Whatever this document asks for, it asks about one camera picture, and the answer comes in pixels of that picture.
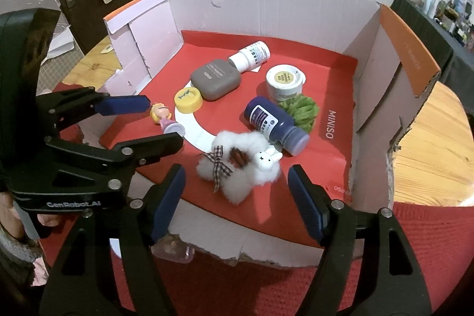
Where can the row of small containers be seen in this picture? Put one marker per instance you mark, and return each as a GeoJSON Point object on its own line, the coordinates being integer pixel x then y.
{"type": "Point", "coordinates": [457, 16]}

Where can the grey eye shadow case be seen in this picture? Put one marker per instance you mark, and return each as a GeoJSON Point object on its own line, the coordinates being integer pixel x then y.
{"type": "Point", "coordinates": [214, 79]}

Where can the yellow round cap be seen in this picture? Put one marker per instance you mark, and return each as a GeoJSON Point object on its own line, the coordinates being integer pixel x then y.
{"type": "Point", "coordinates": [188, 99]}

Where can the dark blue bottle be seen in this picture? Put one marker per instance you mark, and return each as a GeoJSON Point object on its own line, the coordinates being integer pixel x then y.
{"type": "Point", "coordinates": [266, 119]}

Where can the green scrunchie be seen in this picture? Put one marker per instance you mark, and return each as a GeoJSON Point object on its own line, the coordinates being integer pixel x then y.
{"type": "Point", "coordinates": [301, 110]}

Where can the small pink doll figurine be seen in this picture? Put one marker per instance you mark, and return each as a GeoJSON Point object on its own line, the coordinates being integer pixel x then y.
{"type": "Point", "coordinates": [161, 112]}

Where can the white jar with yellow lid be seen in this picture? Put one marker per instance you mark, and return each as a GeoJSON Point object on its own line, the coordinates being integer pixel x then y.
{"type": "Point", "coordinates": [283, 86]}

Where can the person's left hand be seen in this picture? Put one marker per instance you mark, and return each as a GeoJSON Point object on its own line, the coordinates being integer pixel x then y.
{"type": "Point", "coordinates": [48, 220]}

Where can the dark cluttered side table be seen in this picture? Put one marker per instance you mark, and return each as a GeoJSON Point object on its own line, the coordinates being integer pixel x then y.
{"type": "Point", "coordinates": [426, 27]}

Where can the cardboard box with red bottom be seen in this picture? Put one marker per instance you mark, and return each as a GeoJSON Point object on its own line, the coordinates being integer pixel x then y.
{"type": "Point", "coordinates": [333, 82]}

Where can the white pill bottle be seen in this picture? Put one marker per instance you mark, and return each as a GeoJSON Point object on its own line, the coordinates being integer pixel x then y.
{"type": "Point", "coordinates": [253, 55]}

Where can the white paper sheet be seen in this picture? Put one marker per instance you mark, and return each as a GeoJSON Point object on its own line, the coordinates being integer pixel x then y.
{"type": "Point", "coordinates": [59, 42]}

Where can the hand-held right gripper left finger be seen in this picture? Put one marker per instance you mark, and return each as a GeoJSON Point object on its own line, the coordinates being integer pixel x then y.
{"type": "Point", "coordinates": [170, 205]}

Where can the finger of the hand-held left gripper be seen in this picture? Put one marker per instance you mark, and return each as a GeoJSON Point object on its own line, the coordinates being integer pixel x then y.
{"type": "Point", "coordinates": [159, 144]}
{"type": "Point", "coordinates": [126, 105]}

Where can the red knit table mat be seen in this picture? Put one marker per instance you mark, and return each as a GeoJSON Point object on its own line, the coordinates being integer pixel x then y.
{"type": "Point", "coordinates": [259, 288]}

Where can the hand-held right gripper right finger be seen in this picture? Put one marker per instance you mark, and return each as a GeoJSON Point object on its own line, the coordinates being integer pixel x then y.
{"type": "Point", "coordinates": [307, 206]}

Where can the white fluffy sheep plush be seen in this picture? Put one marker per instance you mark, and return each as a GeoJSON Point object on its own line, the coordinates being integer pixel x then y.
{"type": "Point", "coordinates": [240, 179]}

